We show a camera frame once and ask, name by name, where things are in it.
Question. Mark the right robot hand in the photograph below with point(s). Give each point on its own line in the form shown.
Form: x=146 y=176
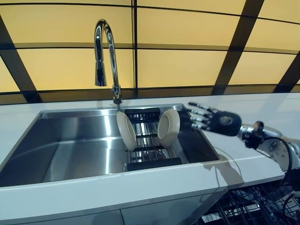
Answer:
x=222 y=122

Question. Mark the beige ceramic plate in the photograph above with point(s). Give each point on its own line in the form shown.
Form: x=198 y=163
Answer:
x=126 y=133
x=167 y=129

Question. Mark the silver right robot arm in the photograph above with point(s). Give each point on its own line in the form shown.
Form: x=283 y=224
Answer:
x=274 y=145

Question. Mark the black dish drying rack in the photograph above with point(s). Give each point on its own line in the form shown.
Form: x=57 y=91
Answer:
x=145 y=136

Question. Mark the white cabinet door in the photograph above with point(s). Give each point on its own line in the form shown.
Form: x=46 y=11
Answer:
x=70 y=219
x=164 y=211

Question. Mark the chrome gooseneck kitchen faucet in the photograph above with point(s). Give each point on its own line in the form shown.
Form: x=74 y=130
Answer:
x=114 y=70

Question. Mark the stainless steel sink basin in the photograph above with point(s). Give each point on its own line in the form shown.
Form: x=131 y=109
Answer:
x=70 y=145

